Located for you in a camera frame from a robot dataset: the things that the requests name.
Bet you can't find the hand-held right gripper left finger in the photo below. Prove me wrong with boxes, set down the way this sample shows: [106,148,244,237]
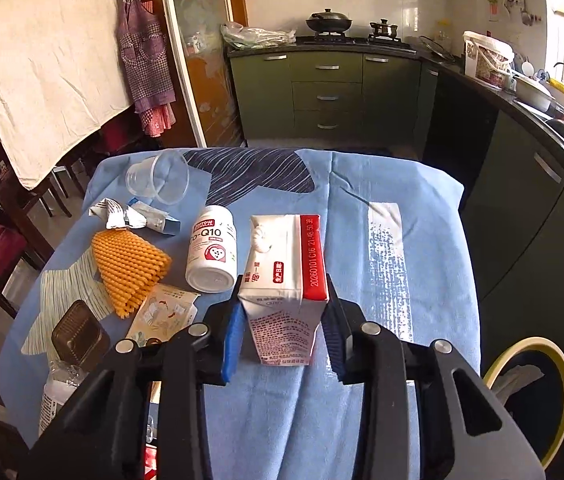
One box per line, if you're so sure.
[17,277,249,480]

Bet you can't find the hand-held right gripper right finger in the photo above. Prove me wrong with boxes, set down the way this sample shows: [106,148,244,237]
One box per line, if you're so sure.
[321,272,545,480]

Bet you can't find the white red milk carton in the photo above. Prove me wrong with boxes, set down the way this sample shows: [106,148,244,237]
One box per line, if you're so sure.
[238,213,331,367]

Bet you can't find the silver snack wrapper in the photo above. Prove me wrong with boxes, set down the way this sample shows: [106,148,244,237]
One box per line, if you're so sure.
[89,197,150,231]

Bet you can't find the small illustrated sachet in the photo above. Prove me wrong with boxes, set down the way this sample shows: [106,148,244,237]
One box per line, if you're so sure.
[126,282,199,347]

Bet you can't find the white supplement bottle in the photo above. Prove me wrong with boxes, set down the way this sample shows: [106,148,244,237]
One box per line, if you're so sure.
[184,205,238,293]

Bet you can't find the blue printed tablecloth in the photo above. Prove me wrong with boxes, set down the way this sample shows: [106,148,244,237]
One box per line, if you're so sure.
[0,146,485,480]

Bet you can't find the orange foam fruit net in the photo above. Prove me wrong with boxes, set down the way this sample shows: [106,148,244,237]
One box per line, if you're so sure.
[91,227,173,318]

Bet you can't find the grey blue long wrapper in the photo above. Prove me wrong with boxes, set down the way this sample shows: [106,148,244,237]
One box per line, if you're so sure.
[127,199,182,236]

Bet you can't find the brown plastic tray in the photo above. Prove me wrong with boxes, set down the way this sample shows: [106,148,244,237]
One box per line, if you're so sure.
[51,300,111,367]

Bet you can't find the clear plastic cup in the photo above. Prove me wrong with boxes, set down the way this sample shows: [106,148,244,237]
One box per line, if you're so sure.
[126,152,190,206]

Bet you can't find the clear plastic water bottle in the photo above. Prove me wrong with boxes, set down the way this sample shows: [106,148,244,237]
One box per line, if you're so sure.
[39,360,94,436]

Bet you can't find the dark wooden chair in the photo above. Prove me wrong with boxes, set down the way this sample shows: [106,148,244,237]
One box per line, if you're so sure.
[0,142,90,271]

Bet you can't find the green kitchen cabinets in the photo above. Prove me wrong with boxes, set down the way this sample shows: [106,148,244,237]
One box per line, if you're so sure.
[228,49,564,461]

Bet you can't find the glass sliding door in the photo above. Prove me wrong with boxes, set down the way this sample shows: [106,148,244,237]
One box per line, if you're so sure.
[157,0,249,148]

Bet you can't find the checkered apron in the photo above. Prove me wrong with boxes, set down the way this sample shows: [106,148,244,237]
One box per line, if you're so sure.
[114,0,178,138]

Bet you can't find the black gas stove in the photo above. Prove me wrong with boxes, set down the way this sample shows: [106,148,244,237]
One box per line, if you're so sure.
[295,34,416,52]

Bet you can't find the clear plastic bag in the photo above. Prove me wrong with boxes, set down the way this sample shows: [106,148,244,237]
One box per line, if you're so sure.
[220,22,297,51]

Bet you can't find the glass pot lid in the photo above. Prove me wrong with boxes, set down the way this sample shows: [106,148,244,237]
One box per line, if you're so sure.
[419,35,456,62]

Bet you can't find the small dark pot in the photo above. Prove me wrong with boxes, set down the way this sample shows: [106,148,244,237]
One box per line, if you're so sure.
[369,18,403,42]

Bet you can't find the white bowl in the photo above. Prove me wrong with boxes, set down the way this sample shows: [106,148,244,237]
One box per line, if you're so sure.
[514,75,556,112]

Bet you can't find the black wok with lid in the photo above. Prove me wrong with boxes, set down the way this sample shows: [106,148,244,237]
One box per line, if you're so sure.
[305,8,354,37]

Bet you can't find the white plastic bucket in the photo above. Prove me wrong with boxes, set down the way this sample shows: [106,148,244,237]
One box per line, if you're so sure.
[463,31,515,86]

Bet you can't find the white hanging sheet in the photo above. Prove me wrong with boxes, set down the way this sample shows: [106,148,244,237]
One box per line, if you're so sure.
[0,0,135,191]

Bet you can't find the hanging kitchen utensils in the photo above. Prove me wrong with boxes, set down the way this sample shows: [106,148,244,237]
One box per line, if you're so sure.
[502,0,544,27]

